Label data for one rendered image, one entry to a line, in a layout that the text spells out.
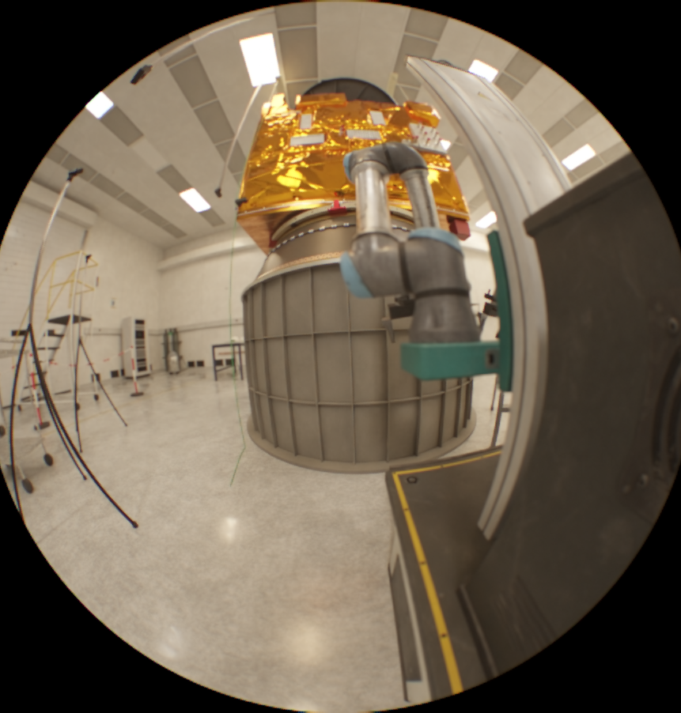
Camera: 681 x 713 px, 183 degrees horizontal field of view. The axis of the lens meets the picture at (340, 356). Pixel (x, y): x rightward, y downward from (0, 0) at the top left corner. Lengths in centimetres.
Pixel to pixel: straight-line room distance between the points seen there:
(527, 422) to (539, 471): 16
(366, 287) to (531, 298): 31
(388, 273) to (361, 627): 89
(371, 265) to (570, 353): 36
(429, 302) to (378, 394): 81
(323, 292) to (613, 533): 121
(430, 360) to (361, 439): 93
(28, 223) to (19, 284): 154
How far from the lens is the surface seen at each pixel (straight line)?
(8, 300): 726
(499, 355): 43
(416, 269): 42
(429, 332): 38
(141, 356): 811
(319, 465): 129
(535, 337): 36
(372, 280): 44
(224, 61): 484
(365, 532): 93
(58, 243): 795
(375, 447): 126
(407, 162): 71
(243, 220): 188
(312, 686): 74
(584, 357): 19
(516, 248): 40
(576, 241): 20
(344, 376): 112
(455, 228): 200
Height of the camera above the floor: 73
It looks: 4 degrees down
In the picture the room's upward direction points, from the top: 3 degrees counter-clockwise
